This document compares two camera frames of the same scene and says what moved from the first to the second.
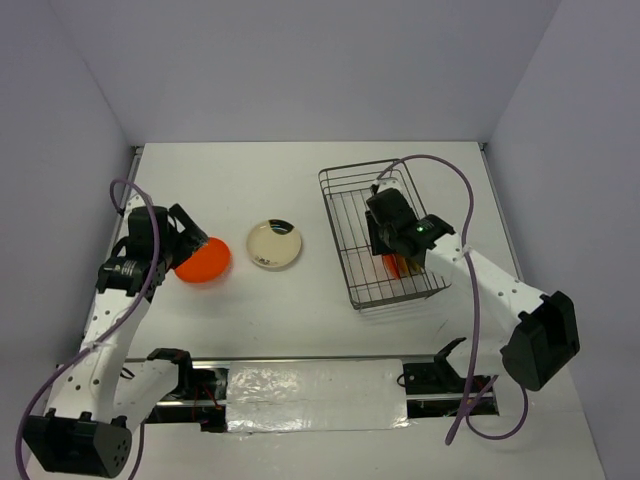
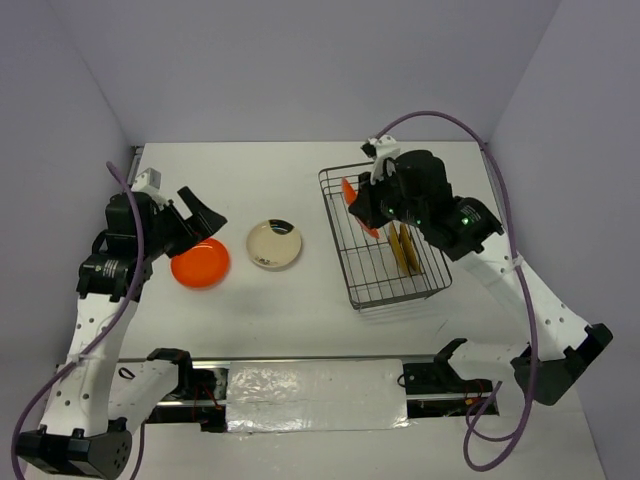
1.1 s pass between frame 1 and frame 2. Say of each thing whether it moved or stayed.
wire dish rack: stayed
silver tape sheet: stayed
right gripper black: moved
